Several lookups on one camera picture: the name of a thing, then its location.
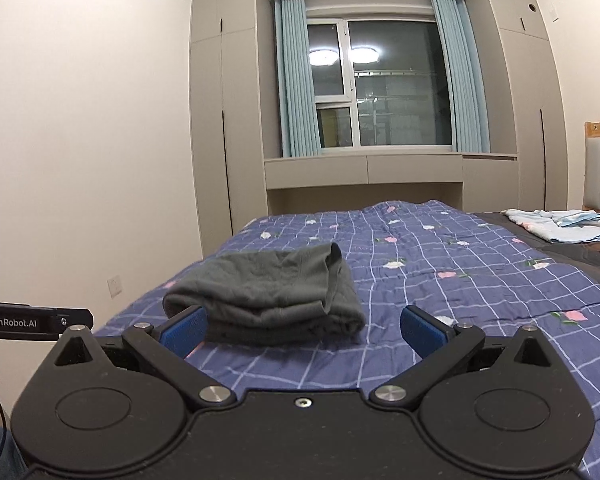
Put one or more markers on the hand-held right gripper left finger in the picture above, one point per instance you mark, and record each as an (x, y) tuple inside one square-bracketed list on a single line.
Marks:
[(187, 329)]

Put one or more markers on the purple floral checked quilt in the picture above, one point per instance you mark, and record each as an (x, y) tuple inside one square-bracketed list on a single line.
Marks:
[(430, 270)]

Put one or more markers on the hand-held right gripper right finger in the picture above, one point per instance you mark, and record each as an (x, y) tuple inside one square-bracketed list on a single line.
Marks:
[(421, 331)]

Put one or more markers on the grey pants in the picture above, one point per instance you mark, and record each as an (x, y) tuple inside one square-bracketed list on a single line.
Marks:
[(265, 290)]

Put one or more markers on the white wall socket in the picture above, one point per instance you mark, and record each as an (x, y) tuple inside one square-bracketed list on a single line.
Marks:
[(114, 286)]

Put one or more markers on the white wall switch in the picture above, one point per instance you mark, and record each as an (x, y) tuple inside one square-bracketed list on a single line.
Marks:
[(555, 12)]

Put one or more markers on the light blue folded blanket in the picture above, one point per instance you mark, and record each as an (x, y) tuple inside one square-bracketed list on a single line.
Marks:
[(555, 225)]

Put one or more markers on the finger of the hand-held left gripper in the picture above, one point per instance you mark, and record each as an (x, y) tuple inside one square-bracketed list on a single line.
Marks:
[(75, 321)]

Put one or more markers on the beige built-in wardrobe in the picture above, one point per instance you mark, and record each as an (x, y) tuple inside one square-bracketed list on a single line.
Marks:
[(230, 135)]

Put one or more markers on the white framed window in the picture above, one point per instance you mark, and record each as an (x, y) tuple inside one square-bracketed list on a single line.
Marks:
[(395, 85)]

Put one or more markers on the light blue curtain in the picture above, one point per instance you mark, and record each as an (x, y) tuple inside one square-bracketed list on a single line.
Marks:
[(462, 75), (295, 80)]

